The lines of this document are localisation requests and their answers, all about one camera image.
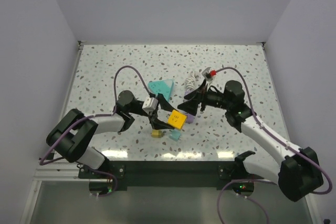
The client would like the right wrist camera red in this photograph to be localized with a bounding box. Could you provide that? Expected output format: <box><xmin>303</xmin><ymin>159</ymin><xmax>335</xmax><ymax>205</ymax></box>
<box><xmin>202</xmin><ymin>67</ymin><xmax>217</xmax><ymax>82</ymax></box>

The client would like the teal small plug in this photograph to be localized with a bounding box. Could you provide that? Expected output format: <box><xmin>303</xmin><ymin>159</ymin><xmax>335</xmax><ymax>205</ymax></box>
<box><xmin>169</xmin><ymin>130</ymin><xmax>182</xmax><ymax>142</ymax></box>

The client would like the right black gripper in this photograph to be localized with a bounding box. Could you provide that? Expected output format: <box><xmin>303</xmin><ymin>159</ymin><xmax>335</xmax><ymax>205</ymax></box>
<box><xmin>177</xmin><ymin>80</ymin><xmax>230</xmax><ymax>116</ymax></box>

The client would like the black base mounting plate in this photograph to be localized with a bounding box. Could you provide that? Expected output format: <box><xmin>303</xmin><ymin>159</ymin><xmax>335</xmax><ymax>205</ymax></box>
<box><xmin>78</xmin><ymin>160</ymin><xmax>257</xmax><ymax>192</ymax></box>

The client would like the yellow cube socket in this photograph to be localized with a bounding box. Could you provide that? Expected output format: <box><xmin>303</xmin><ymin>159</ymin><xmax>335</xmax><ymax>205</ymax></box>
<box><xmin>167</xmin><ymin>110</ymin><xmax>187</xmax><ymax>130</ymax></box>

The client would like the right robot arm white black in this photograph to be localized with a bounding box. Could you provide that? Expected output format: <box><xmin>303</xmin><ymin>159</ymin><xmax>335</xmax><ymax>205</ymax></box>
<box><xmin>178</xmin><ymin>80</ymin><xmax>323</xmax><ymax>202</ymax></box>

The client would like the yellow small plug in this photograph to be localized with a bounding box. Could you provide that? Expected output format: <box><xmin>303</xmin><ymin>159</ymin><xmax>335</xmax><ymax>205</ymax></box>
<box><xmin>151</xmin><ymin>130</ymin><xmax>165</xmax><ymax>138</ymax></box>

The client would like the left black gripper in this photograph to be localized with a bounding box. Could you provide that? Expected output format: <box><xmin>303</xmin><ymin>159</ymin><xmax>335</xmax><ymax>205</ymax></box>
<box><xmin>128</xmin><ymin>94</ymin><xmax>178</xmax><ymax>130</ymax></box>

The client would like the teal triangular socket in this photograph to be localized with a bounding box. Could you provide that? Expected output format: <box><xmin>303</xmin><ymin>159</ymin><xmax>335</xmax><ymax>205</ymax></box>
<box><xmin>148</xmin><ymin>79</ymin><xmax>174</xmax><ymax>101</ymax></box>

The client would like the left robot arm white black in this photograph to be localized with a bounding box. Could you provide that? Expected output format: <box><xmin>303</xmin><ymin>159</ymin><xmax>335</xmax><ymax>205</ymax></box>
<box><xmin>46</xmin><ymin>90</ymin><xmax>175</xmax><ymax>178</ymax></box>

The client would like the purple power strip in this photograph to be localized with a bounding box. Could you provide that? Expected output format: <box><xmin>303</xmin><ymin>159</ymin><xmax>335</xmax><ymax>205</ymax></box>
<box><xmin>184</xmin><ymin>90</ymin><xmax>195</xmax><ymax>124</ymax></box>

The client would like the aluminium frame rail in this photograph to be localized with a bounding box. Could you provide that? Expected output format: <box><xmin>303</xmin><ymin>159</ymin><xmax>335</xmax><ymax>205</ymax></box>
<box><xmin>33</xmin><ymin>163</ymin><xmax>79</xmax><ymax>182</ymax></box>

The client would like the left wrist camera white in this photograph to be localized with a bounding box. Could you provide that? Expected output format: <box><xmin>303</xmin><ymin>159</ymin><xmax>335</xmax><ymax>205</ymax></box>
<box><xmin>142</xmin><ymin>97</ymin><xmax>158</xmax><ymax>113</ymax></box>

